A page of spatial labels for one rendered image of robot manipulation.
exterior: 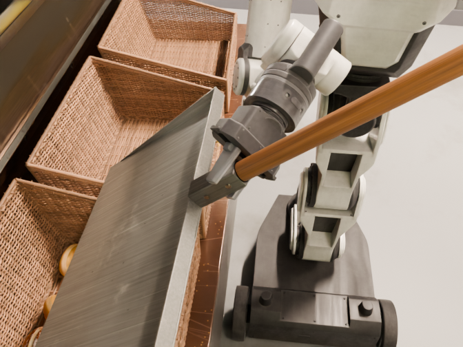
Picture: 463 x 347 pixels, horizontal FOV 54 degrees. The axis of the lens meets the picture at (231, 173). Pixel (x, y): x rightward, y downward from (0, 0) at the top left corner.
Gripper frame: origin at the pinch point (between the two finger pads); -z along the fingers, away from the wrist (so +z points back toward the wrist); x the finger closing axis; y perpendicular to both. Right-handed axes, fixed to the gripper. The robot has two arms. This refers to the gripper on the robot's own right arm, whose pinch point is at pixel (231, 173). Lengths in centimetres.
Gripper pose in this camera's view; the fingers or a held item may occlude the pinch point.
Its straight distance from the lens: 65.6
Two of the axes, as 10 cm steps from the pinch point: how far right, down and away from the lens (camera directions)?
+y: -5.6, -0.9, 8.2
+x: 6.4, 5.8, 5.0
